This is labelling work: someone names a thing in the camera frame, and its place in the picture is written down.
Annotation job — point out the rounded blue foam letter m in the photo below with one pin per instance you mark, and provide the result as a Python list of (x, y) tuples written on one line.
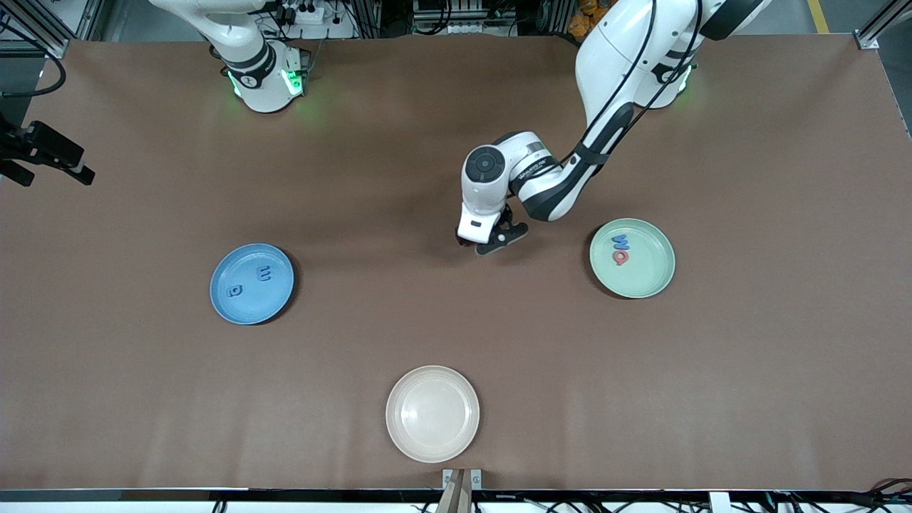
[(265, 273)]

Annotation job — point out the red foam letter Q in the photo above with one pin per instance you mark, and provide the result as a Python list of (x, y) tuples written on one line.
[(615, 256)]

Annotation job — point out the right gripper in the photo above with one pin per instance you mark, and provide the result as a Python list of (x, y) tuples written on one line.
[(30, 146)]

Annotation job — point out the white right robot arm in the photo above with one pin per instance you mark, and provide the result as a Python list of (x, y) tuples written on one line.
[(260, 85)]

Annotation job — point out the small metal bracket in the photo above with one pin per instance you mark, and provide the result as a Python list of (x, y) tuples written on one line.
[(447, 476)]

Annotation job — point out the beige plate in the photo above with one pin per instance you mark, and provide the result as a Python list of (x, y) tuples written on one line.
[(432, 413)]

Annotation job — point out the brown table cover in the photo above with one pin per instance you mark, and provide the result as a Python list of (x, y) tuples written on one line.
[(456, 335)]

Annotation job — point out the green plate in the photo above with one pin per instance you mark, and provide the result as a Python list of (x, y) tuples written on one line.
[(648, 274)]

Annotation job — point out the angular blue foam letter M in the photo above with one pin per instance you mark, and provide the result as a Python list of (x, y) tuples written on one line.
[(621, 242)]

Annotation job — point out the aluminium frame post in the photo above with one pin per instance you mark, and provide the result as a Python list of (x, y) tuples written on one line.
[(21, 48), (873, 35)]

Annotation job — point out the blue plate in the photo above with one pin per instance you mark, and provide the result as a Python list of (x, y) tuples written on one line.
[(249, 306)]

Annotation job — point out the white power strip with plugs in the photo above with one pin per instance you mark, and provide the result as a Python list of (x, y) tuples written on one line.
[(310, 13)]

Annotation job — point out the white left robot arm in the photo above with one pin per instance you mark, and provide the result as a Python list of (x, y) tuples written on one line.
[(627, 50)]

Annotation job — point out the long white socket bar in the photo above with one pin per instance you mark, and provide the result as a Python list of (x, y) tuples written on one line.
[(463, 28)]

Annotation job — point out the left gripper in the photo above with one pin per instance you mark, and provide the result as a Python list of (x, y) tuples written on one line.
[(463, 241)]

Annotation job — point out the pile of orange packets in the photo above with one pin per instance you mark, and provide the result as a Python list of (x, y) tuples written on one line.
[(581, 25)]

